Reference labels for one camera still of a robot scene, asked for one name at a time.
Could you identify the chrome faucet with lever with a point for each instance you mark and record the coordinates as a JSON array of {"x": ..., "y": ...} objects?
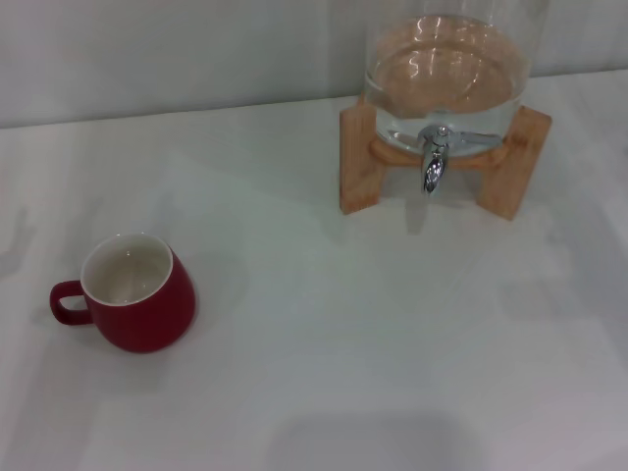
[{"x": 432, "y": 169}]

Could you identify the red ceramic cup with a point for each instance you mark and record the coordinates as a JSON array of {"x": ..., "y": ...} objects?
[{"x": 147, "y": 319}]

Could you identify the wooden dispenser stand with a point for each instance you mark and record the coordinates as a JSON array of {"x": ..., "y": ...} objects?
[{"x": 358, "y": 162}]

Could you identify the glass water dispenser jar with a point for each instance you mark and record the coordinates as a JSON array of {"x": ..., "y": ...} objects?
[{"x": 441, "y": 64}]

